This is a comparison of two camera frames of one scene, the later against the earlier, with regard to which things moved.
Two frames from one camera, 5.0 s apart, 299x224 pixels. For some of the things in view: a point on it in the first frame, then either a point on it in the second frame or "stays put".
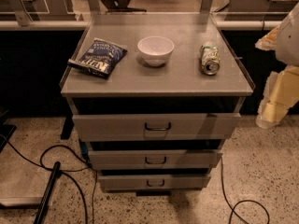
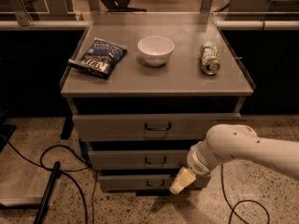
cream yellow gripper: x=289 y=42 -> x=196 y=163
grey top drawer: x=156 y=127 stays put
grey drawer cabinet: x=156 y=98 stays put
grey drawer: x=117 y=160 stays put
